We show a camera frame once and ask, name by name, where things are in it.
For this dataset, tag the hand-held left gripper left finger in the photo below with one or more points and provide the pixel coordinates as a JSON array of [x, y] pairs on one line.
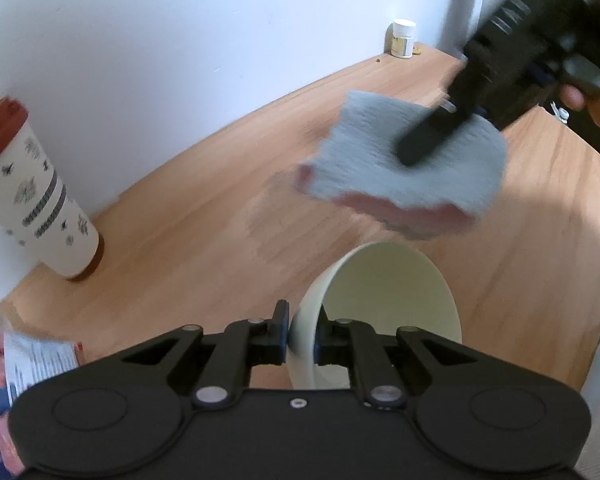
[[280, 332]]

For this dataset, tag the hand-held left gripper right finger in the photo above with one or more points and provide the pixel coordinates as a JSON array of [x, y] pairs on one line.
[[321, 340]]

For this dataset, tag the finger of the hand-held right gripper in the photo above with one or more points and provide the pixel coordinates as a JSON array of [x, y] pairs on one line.
[[430, 137]]

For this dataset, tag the grey-blue fluffy cloth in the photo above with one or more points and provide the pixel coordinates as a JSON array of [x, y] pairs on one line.
[[380, 160]]

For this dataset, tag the pale yellow bowl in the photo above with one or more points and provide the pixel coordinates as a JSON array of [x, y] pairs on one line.
[[395, 300]]

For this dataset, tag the white tower appliance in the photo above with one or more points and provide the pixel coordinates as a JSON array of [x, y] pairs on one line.
[[480, 5]]

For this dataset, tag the white pill bottle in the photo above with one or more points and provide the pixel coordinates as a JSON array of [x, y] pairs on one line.
[[403, 40]]

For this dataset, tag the blue printed plastic packet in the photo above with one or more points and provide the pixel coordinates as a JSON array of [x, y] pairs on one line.
[[25, 375]]

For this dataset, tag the white tumbler with red lid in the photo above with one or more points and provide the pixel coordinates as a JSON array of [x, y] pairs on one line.
[[35, 200]]

